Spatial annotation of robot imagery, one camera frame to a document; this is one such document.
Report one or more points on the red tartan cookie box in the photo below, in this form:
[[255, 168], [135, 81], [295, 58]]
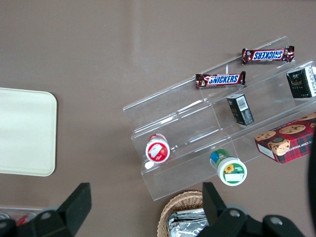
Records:
[[284, 142]]

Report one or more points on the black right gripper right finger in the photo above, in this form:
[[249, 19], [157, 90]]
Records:
[[213, 205]]

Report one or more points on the green sunflower lid yogurt cup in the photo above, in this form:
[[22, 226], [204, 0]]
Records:
[[229, 169]]

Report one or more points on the black box with gold print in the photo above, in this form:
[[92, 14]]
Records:
[[300, 84]]

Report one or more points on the foil wrapped sandwich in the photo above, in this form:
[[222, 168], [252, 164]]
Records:
[[185, 223]]

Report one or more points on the red strawberry lid yogurt cup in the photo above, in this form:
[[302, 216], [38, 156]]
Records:
[[157, 151]]

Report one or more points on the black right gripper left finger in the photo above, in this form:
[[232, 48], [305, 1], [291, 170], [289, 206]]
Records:
[[74, 207]]

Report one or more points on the clear acrylic stepped display stand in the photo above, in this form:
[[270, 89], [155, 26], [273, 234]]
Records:
[[187, 118]]

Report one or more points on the clear box with cans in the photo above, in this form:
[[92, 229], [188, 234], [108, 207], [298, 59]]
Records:
[[22, 217]]

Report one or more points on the Snickers chocolate bar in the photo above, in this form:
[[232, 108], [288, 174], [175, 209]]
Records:
[[267, 54], [220, 79]]

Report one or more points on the small black barcode box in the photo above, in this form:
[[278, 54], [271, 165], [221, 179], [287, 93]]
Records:
[[240, 108]]

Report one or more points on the woven wicker basket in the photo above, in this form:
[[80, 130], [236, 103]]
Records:
[[181, 200]]

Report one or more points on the cream plastic tray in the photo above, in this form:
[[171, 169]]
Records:
[[24, 132]]

